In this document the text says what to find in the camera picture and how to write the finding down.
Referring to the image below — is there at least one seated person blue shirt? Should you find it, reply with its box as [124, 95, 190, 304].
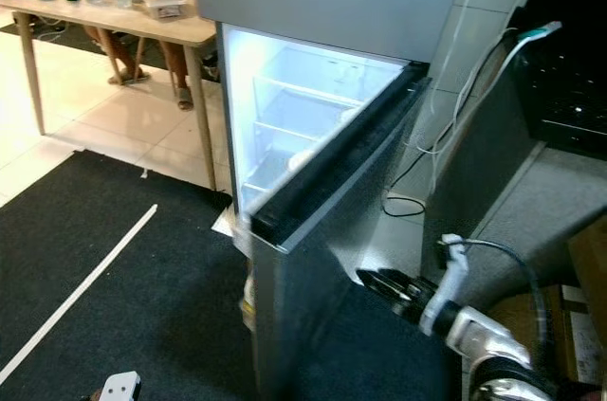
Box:
[88, 0, 200, 114]

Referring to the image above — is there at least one cream round bowl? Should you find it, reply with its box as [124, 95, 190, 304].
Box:
[287, 149, 320, 173]

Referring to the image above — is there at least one brown cardboard box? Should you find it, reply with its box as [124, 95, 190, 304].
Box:
[491, 216, 607, 394]

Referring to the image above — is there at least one light wooden table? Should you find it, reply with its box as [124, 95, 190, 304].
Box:
[0, 0, 219, 193]

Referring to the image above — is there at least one black countertop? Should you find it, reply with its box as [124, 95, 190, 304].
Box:
[510, 0, 607, 157]

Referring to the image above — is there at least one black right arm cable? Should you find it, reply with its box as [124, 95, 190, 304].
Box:
[441, 236, 553, 369]

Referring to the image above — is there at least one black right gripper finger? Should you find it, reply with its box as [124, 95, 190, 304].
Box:
[368, 282, 421, 318]
[356, 268, 424, 299]

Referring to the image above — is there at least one black floor cable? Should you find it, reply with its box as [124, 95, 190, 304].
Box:
[379, 147, 430, 219]

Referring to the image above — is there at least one white wall cable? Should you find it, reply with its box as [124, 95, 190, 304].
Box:
[400, 24, 565, 163]

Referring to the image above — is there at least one dark carpet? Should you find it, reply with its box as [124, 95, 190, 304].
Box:
[0, 149, 255, 401]

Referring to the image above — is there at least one grey cabinet side panel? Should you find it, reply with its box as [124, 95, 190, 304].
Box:
[422, 31, 546, 279]

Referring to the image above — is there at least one white tape line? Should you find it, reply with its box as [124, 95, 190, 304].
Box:
[0, 203, 159, 385]

